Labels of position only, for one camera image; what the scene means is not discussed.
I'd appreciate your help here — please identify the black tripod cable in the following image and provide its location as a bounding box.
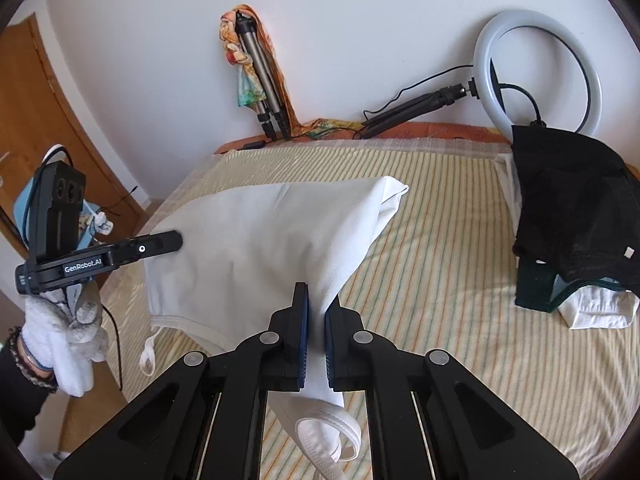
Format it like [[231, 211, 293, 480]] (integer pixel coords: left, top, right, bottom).
[[362, 64, 476, 116]]

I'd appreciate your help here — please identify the pink checked blanket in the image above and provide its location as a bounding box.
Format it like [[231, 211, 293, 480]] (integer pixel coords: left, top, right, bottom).
[[215, 132, 516, 161]]

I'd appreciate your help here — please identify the dark teal garment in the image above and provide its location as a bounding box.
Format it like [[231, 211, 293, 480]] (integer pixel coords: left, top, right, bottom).
[[515, 255, 576, 313]]

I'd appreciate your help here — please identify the orange bed base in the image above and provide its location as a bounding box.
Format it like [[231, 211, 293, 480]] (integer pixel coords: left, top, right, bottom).
[[215, 120, 506, 156]]

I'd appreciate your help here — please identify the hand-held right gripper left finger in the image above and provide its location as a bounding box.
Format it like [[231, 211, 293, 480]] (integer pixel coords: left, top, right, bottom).
[[52, 281, 310, 480]]

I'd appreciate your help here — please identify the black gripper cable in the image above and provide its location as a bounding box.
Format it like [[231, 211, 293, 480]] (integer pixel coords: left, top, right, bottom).
[[100, 305, 126, 391]]

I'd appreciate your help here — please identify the person's left hand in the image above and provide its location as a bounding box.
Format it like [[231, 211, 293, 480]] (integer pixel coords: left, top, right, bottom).
[[22, 280, 111, 393]]

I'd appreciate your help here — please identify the yellow striped cloth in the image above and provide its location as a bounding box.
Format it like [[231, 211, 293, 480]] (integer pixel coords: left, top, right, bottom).
[[59, 146, 636, 480]]

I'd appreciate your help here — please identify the light blue plastic object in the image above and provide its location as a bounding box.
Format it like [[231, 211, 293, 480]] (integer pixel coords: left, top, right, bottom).
[[12, 185, 101, 261]]

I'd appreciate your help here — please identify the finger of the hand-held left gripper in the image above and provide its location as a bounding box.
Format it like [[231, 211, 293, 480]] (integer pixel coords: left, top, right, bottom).
[[107, 230, 184, 267]]

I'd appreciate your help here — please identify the white tank top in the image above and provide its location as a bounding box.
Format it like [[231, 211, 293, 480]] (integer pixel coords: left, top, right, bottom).
[[139, 176, 410, 476]]

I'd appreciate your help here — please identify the black mini tripod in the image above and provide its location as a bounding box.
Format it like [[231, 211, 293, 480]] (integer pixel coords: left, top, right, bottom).
[[361, 77, 481, 140]]

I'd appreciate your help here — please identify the small white object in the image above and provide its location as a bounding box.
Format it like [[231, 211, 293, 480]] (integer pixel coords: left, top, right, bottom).
[[80, 207, 113, 236]]

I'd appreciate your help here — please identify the pile of folded dark clothes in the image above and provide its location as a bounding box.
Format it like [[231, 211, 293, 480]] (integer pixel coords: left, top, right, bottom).
[[495, 155, 640, 331]]

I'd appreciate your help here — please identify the beaded bracelet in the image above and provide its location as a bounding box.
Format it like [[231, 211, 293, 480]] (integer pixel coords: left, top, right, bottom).
[[7, 326, 58, 393]]

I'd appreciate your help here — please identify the person's left forearm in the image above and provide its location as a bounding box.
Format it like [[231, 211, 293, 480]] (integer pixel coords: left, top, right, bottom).
[[0, 345, 56, 446]]

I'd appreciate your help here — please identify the white ring light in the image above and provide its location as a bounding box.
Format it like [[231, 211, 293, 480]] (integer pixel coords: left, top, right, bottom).
[[473, 7, 603, 137]]

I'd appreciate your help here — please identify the wooden door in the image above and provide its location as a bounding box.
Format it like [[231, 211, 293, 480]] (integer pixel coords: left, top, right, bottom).
[[0, 12, 151, 256]]

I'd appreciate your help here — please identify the black ring light cable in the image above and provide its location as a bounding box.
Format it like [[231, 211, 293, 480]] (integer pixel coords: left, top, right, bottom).
[[492, 82, 547, 128]]

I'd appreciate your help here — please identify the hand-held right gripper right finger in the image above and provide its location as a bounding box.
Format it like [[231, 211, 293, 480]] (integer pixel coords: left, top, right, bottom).
[[325, 296, 581, 480]]

